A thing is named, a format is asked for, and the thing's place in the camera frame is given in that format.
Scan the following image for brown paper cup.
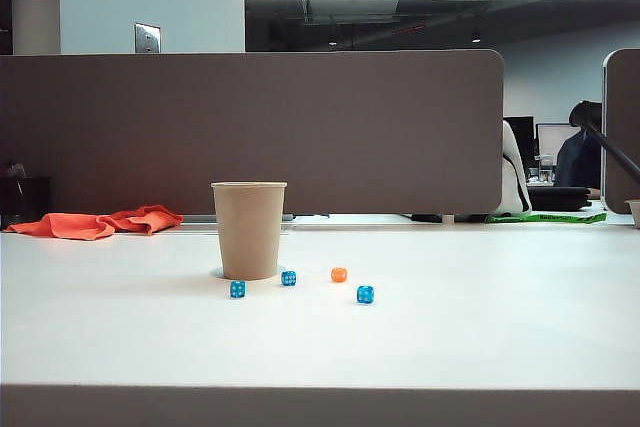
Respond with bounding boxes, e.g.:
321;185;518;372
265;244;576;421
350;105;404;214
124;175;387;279
210;181;289;282

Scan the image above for wide brown desk divider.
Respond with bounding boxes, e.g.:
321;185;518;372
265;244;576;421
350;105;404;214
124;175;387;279
0;49;505;217

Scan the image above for white bag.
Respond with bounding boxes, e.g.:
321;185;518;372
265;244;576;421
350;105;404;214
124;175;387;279
492;119;534;216

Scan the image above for black computer monitor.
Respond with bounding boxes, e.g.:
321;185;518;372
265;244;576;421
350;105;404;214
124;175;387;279
503;116;536;158

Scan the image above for clear glass bottle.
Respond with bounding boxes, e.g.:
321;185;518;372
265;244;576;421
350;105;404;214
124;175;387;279
537;154;556;183

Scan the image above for white computer monitor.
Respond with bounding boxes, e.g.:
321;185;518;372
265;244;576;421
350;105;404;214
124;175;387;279
536;122;581;158

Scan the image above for black zip case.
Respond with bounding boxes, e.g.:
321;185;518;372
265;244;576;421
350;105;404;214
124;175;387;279
527;186;594;212

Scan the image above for orange cloth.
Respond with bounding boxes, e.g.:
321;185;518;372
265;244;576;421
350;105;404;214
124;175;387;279
4;204;185;241

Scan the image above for seated person dark clothes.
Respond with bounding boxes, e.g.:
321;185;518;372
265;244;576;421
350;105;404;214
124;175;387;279
554;100;604;198

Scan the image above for brown desk divider white edge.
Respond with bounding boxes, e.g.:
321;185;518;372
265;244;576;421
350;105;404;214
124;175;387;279
601;48;640;215

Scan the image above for metal wall outlet plate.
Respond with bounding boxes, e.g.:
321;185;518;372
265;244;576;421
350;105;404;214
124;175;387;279
134;22;162;54

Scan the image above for green strap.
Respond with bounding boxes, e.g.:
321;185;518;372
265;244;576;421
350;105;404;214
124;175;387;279
487;212;608;225

